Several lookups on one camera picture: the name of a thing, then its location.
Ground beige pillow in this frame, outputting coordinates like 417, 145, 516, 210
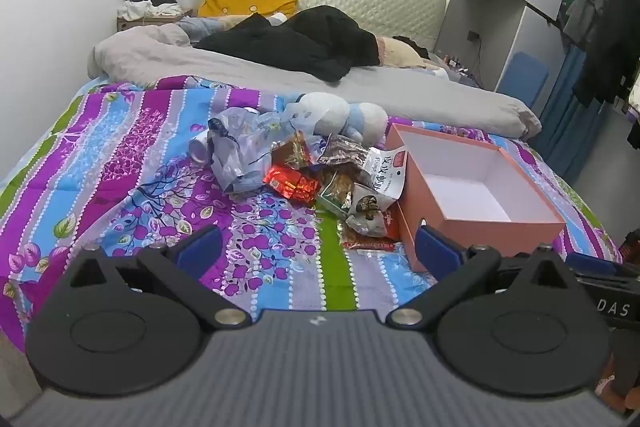
376, 36, 439, 70

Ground grey duvet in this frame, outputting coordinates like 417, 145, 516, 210
86, 22, 544, 141

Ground clear black-label pastry packet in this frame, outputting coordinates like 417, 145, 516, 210
346, 183, 395, 239

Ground hanging dark clothes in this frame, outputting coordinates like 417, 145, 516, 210
564, 0, 639, 106

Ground white blue plush toy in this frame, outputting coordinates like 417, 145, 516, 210
284, 92, 388, 146

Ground light blue plastic bag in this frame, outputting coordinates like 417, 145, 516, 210
207, 107, 295, 193

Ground white shrimp snack bag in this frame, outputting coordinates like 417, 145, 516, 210
360, 146, 408, 202

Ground bedside clothes pile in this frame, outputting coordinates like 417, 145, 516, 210
116, 0, 189, 31

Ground white cylindrical can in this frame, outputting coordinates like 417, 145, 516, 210
188, 130, 212, 166

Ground green bordered snack bag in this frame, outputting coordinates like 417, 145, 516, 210
317, 170, 354, 220

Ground dark mixed snack bag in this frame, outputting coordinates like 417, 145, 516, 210
318, 134, 369, 168

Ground pink cardboard box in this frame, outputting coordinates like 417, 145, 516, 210
386, 124, 565, 272

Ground red foil snack packet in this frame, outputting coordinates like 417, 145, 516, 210
264, 165, 320, 205

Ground brown red snack packet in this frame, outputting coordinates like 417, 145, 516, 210
271, 131, 312, 170

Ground black jacket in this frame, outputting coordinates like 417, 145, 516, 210
193, 5, 380, 84

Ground blue curtain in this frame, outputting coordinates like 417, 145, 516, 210
529, 46, 603, 184

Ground yellow pillow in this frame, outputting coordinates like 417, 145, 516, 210
198, 0, 302, 17

